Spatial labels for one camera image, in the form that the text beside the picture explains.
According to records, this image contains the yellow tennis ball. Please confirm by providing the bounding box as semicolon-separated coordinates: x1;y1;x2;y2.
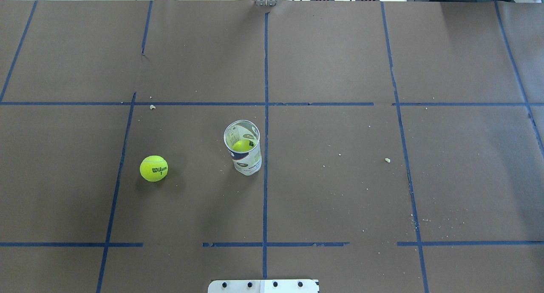
139;155;169;182
232;139;255;154

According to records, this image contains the clear tennis ball can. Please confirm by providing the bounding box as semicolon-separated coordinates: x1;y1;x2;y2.
223;120;262;176

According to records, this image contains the yellow tennis ball in can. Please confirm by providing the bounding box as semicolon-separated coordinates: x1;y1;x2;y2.
232;139;255;154

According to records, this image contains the white camera stand pillar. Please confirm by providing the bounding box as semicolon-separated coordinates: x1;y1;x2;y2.
207;279;320;293

